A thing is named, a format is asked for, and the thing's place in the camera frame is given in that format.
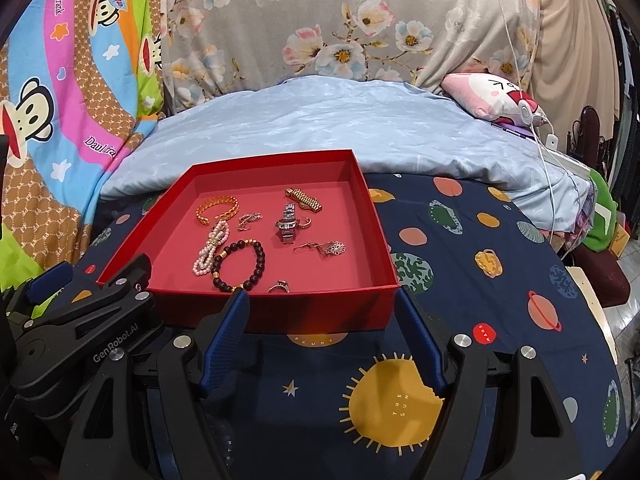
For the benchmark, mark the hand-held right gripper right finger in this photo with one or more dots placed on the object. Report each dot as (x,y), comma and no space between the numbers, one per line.
(421,347)

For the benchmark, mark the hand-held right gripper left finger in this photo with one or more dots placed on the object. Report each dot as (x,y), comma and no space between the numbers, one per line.
(225,345)

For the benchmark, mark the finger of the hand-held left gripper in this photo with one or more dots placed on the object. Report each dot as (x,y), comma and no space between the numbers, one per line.
(120,275)
(50,281)

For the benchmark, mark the red cardboard box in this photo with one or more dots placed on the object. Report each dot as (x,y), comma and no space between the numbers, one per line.
(345,270)

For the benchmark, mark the small silver earring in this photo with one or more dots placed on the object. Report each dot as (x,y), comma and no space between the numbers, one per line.
(249,218)

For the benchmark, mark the thin gold hoop earring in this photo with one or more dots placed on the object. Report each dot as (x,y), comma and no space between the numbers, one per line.
(309,245)

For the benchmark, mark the silver flower earring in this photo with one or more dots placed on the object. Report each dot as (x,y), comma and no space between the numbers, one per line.
(334,248)

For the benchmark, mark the silver wristwatch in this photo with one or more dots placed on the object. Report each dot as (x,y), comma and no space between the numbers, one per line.
(287,227)

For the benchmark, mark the thick gold hoop earring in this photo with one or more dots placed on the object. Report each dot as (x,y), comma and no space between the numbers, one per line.
(305,221)

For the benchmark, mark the navy planet print bedsheet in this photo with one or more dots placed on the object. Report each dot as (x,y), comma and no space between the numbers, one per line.
(475,320)

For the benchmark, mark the gold watch band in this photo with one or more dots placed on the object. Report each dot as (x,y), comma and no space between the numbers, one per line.
(303,199)

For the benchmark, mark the dark red stool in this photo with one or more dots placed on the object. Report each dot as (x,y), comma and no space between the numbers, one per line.
(602,272)

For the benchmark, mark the cartoon monkey blanket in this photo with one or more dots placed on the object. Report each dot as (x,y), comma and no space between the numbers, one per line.
(65,85)

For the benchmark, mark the green cloth bag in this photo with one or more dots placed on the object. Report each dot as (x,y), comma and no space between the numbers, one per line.
(602,215)

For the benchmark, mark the yellow box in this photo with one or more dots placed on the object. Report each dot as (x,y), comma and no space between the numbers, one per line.
(620,240)

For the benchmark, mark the light blue quilt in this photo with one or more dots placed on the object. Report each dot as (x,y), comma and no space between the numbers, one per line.
(350,125)

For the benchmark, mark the white plug adapter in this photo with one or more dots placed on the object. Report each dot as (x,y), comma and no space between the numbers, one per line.
(551,141)

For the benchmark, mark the round white charger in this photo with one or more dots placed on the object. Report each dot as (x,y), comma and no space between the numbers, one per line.
(525,110)

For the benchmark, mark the pink cartoon pillow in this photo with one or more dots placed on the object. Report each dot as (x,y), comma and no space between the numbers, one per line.
(487,95)

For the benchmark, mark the grey floral cloth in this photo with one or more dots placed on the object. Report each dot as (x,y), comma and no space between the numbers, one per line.
(325,20)

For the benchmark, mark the beige curtain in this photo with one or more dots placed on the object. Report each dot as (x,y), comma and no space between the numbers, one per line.
(570,50)

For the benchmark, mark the hanging dark clothes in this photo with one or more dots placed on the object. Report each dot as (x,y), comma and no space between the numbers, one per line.
(627,75)

